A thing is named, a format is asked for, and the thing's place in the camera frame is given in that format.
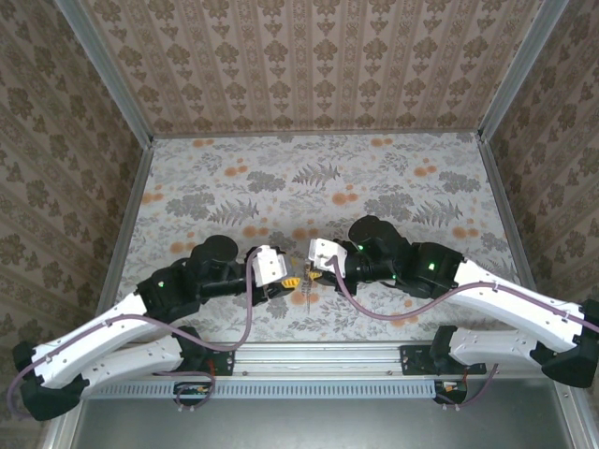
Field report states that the black connector box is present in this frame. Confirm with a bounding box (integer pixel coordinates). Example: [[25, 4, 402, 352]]
[[433, 380, 469, 404], [173, 381, 212, 406]]

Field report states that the grey metal front panel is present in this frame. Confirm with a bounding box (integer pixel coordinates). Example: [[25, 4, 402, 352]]
[[44, 378, 591, 449]]

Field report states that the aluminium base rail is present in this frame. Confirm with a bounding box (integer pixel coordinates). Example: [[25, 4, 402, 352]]
[[205, 341, 441, 378]]

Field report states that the aluminium table side rail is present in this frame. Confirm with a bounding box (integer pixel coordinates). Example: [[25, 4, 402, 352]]
[[91, 144, 153, 324], [476, 138, 553, 300]]

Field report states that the grey slotted cable duct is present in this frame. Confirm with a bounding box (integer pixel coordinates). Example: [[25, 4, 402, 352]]
[[86, 379, 439, 399]]

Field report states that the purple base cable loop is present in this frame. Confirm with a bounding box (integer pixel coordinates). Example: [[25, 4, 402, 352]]
[[437, 367, 500, 409], [153, 369, 219, 413]]

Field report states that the aluminium frame post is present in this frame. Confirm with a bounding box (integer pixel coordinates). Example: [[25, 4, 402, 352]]
[[54, 0, 155, 147], [476, 0, 570, 141]]

